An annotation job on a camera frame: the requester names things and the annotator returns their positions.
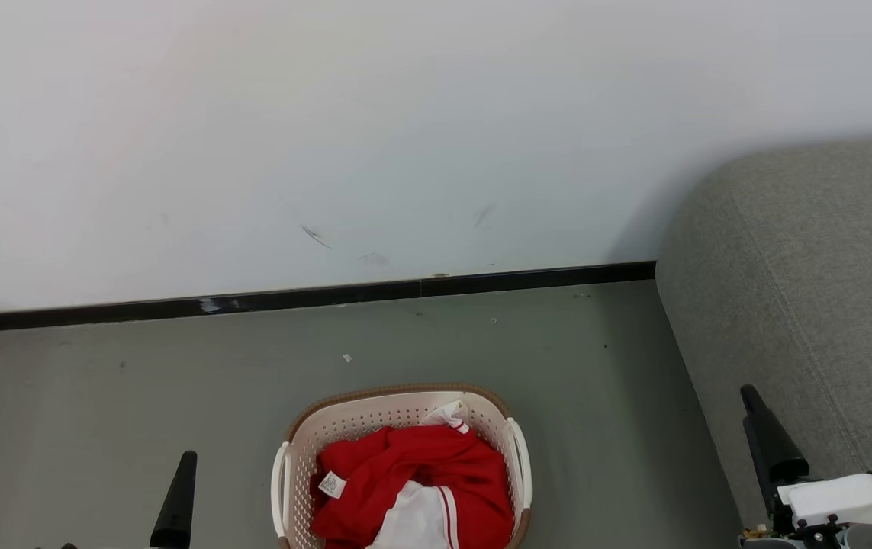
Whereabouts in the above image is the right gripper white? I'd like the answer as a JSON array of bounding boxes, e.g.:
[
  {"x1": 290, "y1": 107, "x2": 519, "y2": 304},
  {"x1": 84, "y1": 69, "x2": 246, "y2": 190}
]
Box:
[{"x1": 741, "y1": 385, "x2": 872, "y2": 549}]

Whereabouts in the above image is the black baseboard strip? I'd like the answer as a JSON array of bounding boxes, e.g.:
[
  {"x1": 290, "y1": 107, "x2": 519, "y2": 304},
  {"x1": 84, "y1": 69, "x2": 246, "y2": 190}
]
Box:
[{"x1": 0, "y1": 261, "x2": 658, "y2": 336}]

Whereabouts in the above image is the red and white garment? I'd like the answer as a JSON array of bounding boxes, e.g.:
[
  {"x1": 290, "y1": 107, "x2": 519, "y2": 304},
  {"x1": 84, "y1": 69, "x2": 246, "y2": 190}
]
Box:
[{"x1": 310, "y1": 424, "x2": 516, "y2": 549}]

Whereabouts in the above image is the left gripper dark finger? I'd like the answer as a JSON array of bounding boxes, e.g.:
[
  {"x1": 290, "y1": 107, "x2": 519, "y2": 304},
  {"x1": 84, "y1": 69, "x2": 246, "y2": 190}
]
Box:
[{"x1": 150, "y1": 450, "x2": 198, "y2": 549}]

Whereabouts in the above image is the cream laundry basket brown rim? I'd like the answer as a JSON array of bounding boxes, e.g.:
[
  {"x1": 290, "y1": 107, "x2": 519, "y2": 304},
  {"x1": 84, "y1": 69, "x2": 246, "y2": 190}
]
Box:
[{"x1": 270, "y1": 383, "x2": 533, "y2": 549}]

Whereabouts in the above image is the white garment with red stripes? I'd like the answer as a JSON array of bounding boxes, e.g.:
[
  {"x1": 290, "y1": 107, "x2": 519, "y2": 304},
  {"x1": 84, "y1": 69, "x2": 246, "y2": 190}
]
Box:
[{"x1": 367, "y1": 480, "x2": 461, "y2": 549}]

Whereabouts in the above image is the grey fabric sofa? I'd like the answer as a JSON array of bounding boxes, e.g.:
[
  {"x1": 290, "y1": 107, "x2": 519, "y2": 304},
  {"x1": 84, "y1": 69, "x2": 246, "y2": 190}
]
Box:
[{"x1": 655, "y1": 137, "x2": 872, "y2": 535}]

